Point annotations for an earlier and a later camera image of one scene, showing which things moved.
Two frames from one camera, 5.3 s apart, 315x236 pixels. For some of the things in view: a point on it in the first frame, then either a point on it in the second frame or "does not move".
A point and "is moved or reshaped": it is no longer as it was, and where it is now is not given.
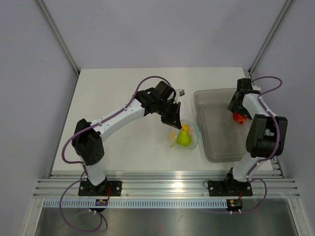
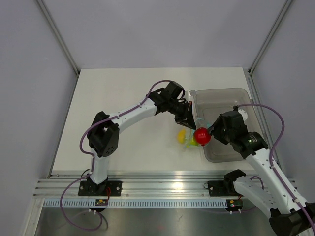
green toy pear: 183,138 to 193,141
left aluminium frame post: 58,37 does not move
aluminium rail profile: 165,184 does not move
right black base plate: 236,188 does not move
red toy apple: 239,117 is moved or reshaped
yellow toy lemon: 185,127 to 181,136
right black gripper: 233,106 to 214,129
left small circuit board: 100,202 does not move
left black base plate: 106,189 does not move
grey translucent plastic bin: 224,138 does not move
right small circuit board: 235,203 does not move
